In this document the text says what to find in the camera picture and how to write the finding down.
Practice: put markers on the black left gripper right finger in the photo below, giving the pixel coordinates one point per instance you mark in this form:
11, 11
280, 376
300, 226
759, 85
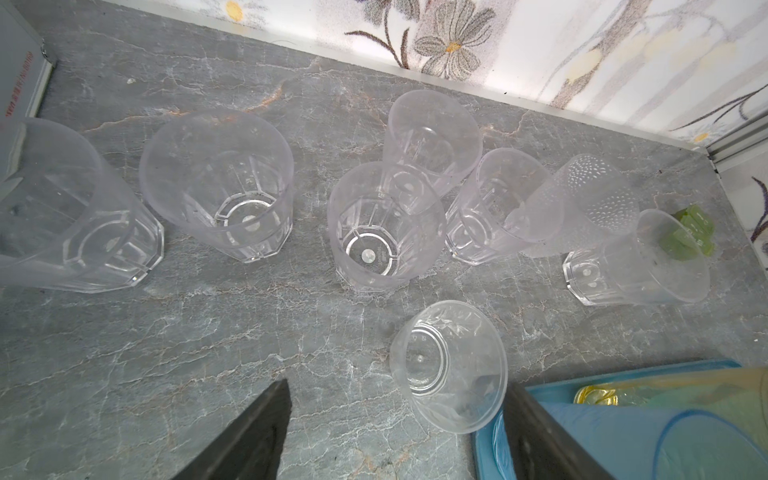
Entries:
540, 447

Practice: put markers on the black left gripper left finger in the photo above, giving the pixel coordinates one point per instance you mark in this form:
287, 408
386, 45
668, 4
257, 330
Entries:
250, 447

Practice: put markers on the blue plastic cup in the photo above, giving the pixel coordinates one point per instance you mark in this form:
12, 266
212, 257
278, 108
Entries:
650, 443

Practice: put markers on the yellow plastic cup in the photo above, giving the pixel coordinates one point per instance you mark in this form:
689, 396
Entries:
738, 395

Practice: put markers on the clear small round cup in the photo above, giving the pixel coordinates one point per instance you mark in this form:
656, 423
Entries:
450, 363

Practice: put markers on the clear faceted cup far right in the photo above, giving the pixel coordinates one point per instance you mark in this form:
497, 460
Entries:
635, 270

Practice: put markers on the clear faceted cup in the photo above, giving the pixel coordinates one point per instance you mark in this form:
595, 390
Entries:
386, 226
69, 221
509, 203
433, 133
635, 270
226, 178

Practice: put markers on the clear dotted cup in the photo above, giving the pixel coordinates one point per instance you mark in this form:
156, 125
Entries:
590, 201

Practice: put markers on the small green block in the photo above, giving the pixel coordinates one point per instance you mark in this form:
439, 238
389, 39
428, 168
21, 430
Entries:
695, 234

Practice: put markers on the clear faceted cup centre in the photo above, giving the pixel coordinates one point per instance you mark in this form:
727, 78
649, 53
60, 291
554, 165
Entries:
386, 226

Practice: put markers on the clear faceted cup middle right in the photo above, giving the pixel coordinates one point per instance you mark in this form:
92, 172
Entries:
509, 203

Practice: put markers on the clear faceted cup far left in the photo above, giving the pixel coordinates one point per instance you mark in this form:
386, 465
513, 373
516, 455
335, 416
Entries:
69, 221

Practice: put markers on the clear faceted cup back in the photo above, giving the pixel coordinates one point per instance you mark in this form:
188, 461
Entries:
433, 133

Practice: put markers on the silver aluminium case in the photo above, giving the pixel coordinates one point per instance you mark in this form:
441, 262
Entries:
26, 68

